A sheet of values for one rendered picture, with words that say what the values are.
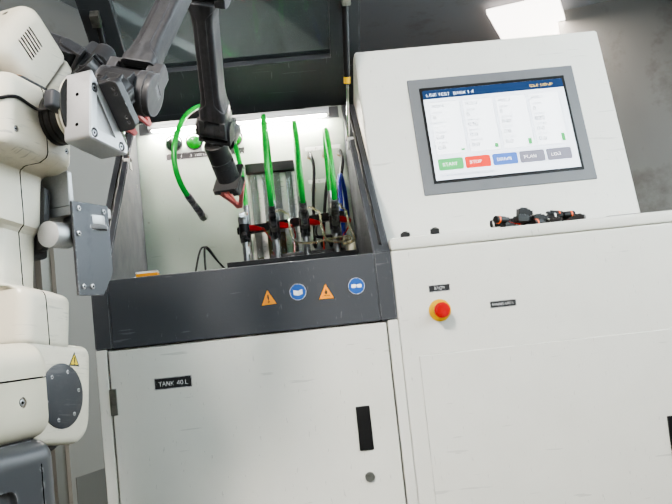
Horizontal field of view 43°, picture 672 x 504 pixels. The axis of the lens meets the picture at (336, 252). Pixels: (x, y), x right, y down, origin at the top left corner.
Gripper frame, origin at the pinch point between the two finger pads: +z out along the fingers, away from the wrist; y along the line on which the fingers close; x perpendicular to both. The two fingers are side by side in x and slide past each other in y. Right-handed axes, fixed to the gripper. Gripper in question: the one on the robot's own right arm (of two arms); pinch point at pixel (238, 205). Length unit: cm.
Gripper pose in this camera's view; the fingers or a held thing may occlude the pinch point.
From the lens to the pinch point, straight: 220.5
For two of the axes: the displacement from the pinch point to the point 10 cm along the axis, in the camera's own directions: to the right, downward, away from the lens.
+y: 0.8, -6.7, 7.3
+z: 2.2, 7.3, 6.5
